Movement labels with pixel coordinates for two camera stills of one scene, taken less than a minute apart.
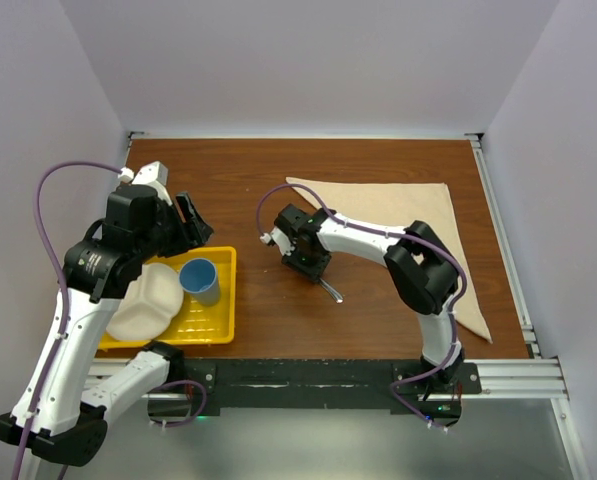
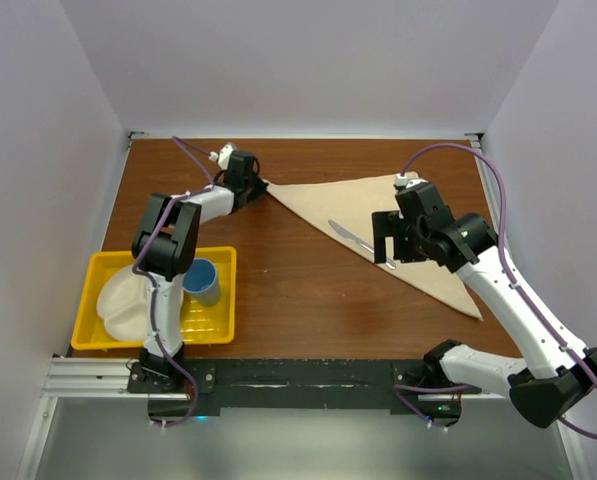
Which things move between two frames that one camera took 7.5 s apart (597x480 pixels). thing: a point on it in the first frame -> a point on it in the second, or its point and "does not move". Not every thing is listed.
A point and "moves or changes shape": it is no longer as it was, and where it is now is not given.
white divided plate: (149, 304) does not move
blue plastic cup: (198, 277) does not move
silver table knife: (337, 296) moves or changes shape
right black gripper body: (310, 265) -> (413, 249)
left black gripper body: (166, 237) -> (254, 185)
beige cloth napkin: (395, 205) moves or changes shape
